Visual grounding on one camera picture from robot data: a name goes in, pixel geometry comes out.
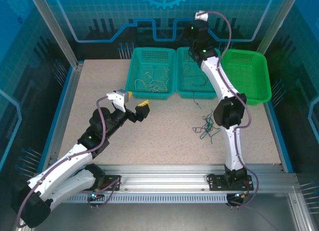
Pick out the white cable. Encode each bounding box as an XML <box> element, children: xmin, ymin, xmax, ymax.
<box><xmin>134</xmin><ymin>78</ymin><xmax>150</xmax><ymax>92</ymax></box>
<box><xmin>163</xmin><ymin>68</ymin><xmax>171</xmax><ymax>92</ymax></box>
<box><xmin>148</xmin><ymin>78</ymin><xmax>166</xmax><ymax>94</ymax></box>

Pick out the teal plastic basket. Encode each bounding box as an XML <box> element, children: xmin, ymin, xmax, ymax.
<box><xmin>175</xmin><ymin>46</ymin><xmax>221</xmax><ymax>100</ymax></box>
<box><xmin>124</xmin><ymin>47</ymin><xmax>176</xmax><ymax>101</ymax></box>

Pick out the blue table edge strip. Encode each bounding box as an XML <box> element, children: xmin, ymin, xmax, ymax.
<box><xmin>265</xmin><ymin>101</ymin><xmax>295</xmax><ymax>173</ymax></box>
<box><xmin>37</xmin><ymin>65</ymin><xmax>75</xmax><ymax>167</ymax></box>

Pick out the green plastic basket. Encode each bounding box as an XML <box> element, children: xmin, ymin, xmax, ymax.
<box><xmin>220</xmin><ymin>48</ymin><xmax>272</xmax><ymax>107</ymax></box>

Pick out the small LED connector board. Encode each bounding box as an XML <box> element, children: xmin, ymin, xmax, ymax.
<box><xmin>88</xmin><ymin>192</ymin><xmax>105</xmax><ymax>202</ymax></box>
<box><xmin>228</xmin><ymin>191</ymin><xmax>250</xmax><ymax>205</ymax></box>

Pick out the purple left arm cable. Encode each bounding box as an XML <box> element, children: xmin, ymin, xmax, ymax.
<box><xmin>14</xmin><ymin>96</ymin><xmax>121</xmax><ymax>229</ymax></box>

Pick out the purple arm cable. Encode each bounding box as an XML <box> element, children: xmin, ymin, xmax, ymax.
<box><xmin>14</xmin><ymin>96</ymin><xmax>121</xmax><ymax>229</ymax></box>
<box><xmin>208</xmin><ymin>10</ymin><xmax>260</xmax><ymax>210</ymax></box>

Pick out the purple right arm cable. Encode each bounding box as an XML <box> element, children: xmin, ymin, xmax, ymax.
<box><xmin>208</xmin><ymin>10</ymin><xmax>260</xmax><ymax>210</ymax></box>

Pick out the aluminium side rail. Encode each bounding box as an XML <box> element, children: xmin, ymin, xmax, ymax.
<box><xmin>48</xmin><ymin>61</ymin><xmax>85</xmax><ymax>167</ymax></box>

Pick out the aluminium frame rail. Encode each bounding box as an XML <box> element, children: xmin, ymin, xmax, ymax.
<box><xmin>49</xmin><ymin>163</ymin><xmax>300</xmax><ymax>195</ymax></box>

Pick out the aluminium frame post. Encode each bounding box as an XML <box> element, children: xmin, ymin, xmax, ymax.
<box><xmin>28</xmin><ymin>0</ymin><xmax>84</xmax><ymax>69</ymax></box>
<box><xmin>256</xmin><ymin>0</ymin><xmax>301</xmax><ymax>55</ymax></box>

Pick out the grey slotted cable duct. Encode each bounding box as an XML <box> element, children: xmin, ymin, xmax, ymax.
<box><xmin>61</xmin><ymin>193</ymin><xmax>236</xmax><ymax>205</ymax></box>

